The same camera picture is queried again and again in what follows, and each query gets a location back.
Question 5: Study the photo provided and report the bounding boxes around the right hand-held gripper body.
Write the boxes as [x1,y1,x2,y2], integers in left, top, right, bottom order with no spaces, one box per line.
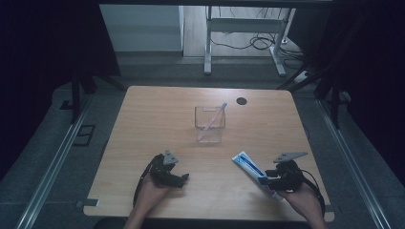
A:
[272,151,309,194]

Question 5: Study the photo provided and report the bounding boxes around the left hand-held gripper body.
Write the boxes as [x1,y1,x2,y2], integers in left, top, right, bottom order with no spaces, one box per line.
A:
[149,150,180,189]

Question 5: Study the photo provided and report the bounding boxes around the white blue toothpaste tube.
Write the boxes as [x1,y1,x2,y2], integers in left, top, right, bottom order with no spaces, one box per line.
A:
[231,151,285,202]

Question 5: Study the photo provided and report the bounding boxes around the clear plastic container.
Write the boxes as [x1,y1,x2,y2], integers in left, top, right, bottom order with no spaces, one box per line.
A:
[194,105,227,145]

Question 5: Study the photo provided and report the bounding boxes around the pink toothbrush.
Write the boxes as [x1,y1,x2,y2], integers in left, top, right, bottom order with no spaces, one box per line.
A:
[197,101,228,141]

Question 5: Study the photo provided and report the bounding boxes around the person's left hand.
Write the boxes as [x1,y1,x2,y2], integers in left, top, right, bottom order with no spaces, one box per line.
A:
[133,175,173,218]

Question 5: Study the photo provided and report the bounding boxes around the person's right hand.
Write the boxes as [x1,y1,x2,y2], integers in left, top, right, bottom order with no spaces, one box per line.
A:
[279,182,324,220]

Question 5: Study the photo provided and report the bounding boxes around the black metal stand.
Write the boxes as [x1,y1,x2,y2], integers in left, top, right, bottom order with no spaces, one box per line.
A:
[60,68,127,125]
[276,60,352,130]

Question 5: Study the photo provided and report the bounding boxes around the white power strip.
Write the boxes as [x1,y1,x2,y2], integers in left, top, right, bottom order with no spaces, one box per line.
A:
[294,71,311,84]

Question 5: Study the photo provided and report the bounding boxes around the white cabinet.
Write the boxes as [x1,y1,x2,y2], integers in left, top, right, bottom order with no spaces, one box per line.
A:
[99,4,185,52]

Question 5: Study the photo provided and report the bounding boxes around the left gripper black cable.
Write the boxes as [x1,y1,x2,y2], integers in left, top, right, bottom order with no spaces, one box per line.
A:
[132,154,161,208]

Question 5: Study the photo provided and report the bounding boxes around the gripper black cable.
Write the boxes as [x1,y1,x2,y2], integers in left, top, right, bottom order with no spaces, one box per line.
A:
[299,170,327,219]
[132,154,161,208]

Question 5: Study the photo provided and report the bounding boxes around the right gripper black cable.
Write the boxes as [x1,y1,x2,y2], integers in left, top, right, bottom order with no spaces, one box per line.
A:
[299,170,327,219]

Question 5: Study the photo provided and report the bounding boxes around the aluminium floor rail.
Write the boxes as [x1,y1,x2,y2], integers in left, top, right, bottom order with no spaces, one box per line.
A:
[15,94,94,229]
[318,98,393,229]

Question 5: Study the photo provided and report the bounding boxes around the black floor cables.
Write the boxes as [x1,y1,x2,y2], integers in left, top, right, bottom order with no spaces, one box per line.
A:
[209,32,307,70]

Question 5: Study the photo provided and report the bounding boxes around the white desk frame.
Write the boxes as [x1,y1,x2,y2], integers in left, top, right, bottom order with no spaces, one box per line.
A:
[203,6,297,77]

